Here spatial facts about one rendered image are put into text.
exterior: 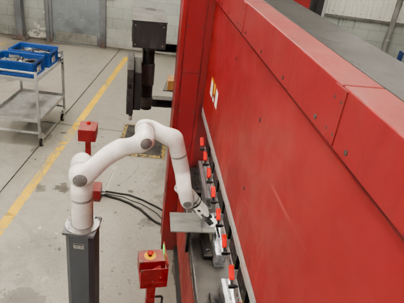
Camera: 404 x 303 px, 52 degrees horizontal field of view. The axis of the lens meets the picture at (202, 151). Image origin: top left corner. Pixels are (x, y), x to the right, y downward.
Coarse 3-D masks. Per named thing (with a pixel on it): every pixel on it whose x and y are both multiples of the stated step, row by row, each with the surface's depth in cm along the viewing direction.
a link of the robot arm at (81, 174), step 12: (144, 132) 207; (108, 144) 215; (120, 144) 211; (132, 144) 207; (144, 144) 206; (96, 156) 212; (108, 156) 213; (120, 156) 214; (72, 168) 211; (84, 168) 209; (96, 168) 212; (72, 180) 209; (84, 180) 210
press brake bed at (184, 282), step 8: (184, 208) 294; (184, 240) 284; (176, 248) 367; (184, 248) 281; (176, 256) 358; (184, 256) 279; (176, 264) 350; (184, 264) 277; (176, 272) 342; (184, 272) 274; (176, 280) 334; (184, 280) 272; (192, 280) 234; (176, 288) 327; (184, 288) 270; (192, 288) 233; (176, 296) 323; (184, 296) 268; (192, 296) 230
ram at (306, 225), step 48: (240, 48) 194; (240, 96) 189; (288, 96) 127; (240, 144) 184; (288, 144) 125; (240, 192) 180; (288, 192) 123; (336, 192) 93; (240, 240) 175; (288, 240) 121; (336, 240) 92; (384, 240) 74; (288, 288) 119; (336, 288) 91; (384, 288) 74
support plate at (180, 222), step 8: (176, 216) 253; (184, 216) 254; (192, 216) 254; (176, 224) 246; (184, 224) 247; (192, 224) 248; (200, 224) 249; (176, 232) 241; (184, 232) 242; (192, 232) 242; (200, 232) 243; (208, 232) 244
